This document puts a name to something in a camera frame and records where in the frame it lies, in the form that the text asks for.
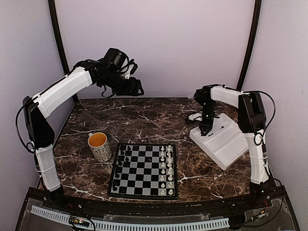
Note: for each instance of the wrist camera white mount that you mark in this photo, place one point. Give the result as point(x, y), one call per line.
point(131, 70)
point(194, 117)

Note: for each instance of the black silver chess board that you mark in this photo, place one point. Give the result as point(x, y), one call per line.
point(140, 180)

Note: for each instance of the white slotted cable duct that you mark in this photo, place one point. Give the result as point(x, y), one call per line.
point(101, 225)

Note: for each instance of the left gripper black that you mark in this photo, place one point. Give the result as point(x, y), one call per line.
point(132, 88)

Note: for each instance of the white plastic tray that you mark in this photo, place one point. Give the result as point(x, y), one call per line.
point(223, 145)

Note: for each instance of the left black frame post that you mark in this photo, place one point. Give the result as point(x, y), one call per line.
point(57, 35)

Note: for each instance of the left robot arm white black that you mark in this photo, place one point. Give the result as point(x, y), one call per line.
point(114, 70)

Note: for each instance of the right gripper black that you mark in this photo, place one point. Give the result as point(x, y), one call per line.
point(208, 125)

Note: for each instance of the black aluminium front rail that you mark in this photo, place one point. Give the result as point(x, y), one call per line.
point(228, 207)

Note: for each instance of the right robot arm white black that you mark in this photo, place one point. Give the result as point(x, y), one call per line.
point(251, 121)

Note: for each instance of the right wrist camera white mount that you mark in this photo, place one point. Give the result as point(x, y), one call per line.
point(194, 117)

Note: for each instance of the right black frame post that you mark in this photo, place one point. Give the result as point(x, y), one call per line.
point(250, 44)

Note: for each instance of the patterned mug orange inside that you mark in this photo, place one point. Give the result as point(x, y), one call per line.
point(99, 146)

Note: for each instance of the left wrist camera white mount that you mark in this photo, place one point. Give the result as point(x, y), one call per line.
point(131, 70)

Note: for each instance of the black frame post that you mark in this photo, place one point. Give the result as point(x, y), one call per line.
point(250, 44)
point(57, 35)

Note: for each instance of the white chess pieces row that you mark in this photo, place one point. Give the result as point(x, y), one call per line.
point(166, 171)

